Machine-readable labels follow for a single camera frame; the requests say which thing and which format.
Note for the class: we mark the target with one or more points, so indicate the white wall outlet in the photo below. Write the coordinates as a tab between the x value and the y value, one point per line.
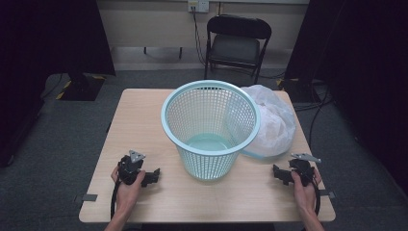
198	5

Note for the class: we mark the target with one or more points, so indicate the black folding chair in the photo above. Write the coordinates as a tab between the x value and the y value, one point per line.
235	48

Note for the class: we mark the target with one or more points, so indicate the light blue mesh wastebasket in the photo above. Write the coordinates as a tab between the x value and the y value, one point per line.
210	144

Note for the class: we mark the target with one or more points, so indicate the black stand base, yellow tape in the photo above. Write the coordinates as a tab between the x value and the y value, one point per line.
298	91
81	86

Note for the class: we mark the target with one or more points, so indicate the person's right hand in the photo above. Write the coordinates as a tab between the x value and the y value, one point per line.
304	195

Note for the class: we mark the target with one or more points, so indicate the person's left hand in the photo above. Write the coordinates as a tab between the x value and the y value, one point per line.
128	194

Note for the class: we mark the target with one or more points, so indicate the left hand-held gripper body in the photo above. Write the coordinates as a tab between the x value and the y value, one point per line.
130	170

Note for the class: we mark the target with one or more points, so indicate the black curtain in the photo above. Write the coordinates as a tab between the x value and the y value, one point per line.
365	80
48	48

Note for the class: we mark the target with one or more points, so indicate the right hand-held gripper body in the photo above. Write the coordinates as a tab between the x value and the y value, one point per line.
303	168

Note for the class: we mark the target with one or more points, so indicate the white plastic trash bag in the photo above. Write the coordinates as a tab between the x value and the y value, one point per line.
277	128

